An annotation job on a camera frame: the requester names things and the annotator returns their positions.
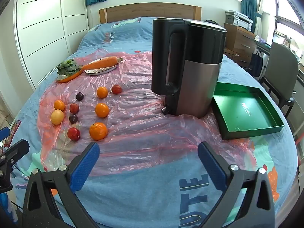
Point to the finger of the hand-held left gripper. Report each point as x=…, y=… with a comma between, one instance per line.
x=14, y=152
x=4, y=135

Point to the black backpack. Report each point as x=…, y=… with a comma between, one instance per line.
x=211, y=22

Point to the green bok choy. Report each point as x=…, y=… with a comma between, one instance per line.
x=67, y=67

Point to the wooden dresser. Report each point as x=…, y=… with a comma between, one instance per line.
x=237, y=38

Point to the pink plastic sheet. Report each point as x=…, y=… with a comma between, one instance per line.
x=142, y=128

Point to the carrot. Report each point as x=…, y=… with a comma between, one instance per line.
x=102, y=63

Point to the red apple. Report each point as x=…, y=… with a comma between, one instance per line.
x=74, y=108
x=73, y=133

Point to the red tomato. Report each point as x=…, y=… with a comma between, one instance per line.
x=116, y=89

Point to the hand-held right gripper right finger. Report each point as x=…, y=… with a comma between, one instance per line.
x=211, y=168

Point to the dark blue tote bag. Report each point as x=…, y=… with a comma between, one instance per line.
x=256, y=64

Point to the white wardrobe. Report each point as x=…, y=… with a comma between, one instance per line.
x=47, y=28

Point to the orange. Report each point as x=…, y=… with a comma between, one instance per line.
x=102, y=110
x=98, y=131
x=102, y=92
x=59, y=105

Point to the white oval plate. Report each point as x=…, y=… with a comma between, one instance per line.
x=99, y=72

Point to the orange plate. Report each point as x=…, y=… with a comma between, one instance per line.
x=71, y=78

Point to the yellow apple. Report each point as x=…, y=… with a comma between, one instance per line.
x=57, y=117

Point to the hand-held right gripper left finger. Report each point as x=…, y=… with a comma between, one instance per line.
x=85, y=168

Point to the window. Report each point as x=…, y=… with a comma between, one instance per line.
x=285, y=11

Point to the dark purple plum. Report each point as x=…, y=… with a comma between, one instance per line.
x=73, y=118
x=79, y=96

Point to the green tray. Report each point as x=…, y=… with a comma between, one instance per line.
x=244, y=114

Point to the grey chair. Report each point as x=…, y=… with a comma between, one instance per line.
x=280, y=64

